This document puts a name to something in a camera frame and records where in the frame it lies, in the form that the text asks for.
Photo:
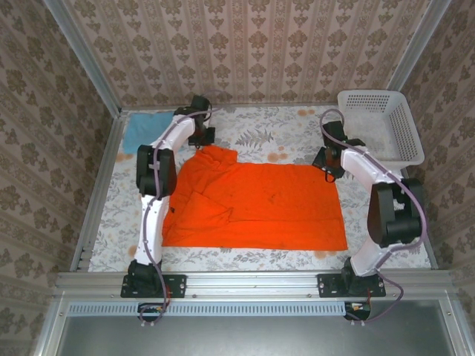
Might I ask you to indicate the orange t-shirt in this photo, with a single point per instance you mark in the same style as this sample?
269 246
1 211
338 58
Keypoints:
267 207

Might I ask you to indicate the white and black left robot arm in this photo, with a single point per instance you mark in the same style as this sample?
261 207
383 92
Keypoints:
152 222

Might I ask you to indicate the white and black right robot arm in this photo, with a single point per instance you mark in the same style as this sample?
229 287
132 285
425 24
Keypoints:
393 211

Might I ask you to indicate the floral table cover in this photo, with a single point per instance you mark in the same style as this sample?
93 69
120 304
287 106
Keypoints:
282 126

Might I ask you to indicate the folded light blue t-shirt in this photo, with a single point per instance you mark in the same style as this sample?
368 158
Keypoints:
141 126

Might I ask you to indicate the white perforated plastic basket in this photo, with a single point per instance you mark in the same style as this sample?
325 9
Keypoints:
402 126

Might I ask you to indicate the grey metal sheet panel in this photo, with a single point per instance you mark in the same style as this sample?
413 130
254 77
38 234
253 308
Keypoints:
241 337

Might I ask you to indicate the aluminium frame post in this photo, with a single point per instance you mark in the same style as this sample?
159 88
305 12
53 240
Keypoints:
85 63
415 48

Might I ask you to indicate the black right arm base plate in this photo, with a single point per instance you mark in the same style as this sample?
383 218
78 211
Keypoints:
330 285

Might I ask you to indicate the aluminium mounting rail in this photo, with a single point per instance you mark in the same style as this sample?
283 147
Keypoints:
252 283

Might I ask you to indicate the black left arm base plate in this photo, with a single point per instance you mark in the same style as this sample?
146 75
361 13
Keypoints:
174 285

